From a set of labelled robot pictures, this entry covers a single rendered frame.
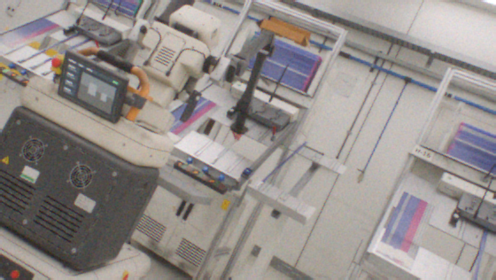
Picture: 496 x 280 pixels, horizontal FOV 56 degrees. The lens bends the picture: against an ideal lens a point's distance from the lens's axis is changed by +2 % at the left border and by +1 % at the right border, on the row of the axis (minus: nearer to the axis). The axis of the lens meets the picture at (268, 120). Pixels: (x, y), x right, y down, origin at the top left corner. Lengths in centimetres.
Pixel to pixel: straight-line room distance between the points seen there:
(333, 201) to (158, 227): 189
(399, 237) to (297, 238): 205
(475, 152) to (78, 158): 212
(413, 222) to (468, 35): 250
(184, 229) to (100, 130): 141
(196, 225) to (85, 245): 132
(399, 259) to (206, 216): 119
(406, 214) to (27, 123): 187
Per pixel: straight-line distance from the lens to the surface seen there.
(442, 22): 474
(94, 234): 172
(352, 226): 437
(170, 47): 207
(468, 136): 292
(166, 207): 305
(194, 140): 278
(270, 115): 295
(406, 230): 257
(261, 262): 255
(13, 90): 392
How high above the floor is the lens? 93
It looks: 4 degrees up
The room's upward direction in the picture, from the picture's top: 26 degrees clockwise
